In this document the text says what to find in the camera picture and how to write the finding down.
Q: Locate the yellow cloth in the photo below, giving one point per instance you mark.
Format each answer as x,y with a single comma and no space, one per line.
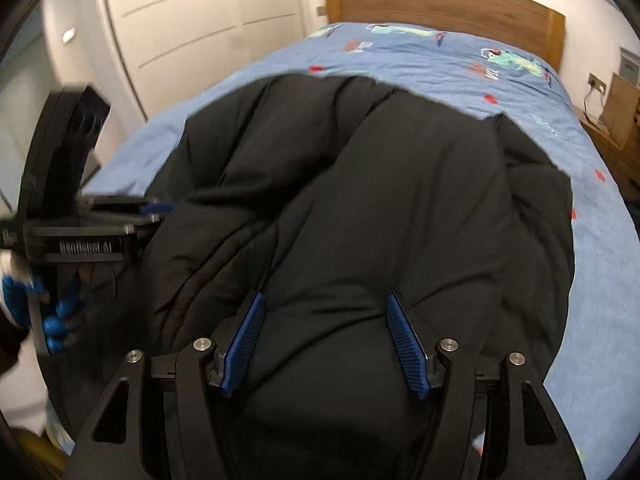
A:
45,457

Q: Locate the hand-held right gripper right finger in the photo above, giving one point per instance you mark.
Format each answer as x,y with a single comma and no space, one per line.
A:
407,345

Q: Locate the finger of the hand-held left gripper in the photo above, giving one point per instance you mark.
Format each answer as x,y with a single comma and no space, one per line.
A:
130,203
147,227

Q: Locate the wooden desktop drawer box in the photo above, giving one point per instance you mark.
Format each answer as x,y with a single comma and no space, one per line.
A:
622,110

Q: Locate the wooden nightstand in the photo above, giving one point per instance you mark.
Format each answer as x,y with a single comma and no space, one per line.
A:
612,155

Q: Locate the wall socket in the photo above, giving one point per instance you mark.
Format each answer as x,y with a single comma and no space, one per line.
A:
596,81

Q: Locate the bed with blue patterned sheet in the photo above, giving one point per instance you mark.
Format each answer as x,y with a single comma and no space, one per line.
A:
600,285

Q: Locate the person's left hand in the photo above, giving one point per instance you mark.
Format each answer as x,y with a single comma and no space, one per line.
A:
65,320

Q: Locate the grey printer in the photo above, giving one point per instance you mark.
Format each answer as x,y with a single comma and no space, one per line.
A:
631,65

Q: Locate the wooden headboard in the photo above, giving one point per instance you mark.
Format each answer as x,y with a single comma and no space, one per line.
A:
450,5

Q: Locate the white wardrobe doors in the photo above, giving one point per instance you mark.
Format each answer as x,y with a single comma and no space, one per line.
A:
200,25

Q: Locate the black hooded puffer coat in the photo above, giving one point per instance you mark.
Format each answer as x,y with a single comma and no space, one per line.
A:
375,220

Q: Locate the white wall switch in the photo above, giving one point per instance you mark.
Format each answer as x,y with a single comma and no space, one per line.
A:
69,35

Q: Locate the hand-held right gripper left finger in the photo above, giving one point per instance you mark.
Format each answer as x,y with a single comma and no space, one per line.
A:
245,345

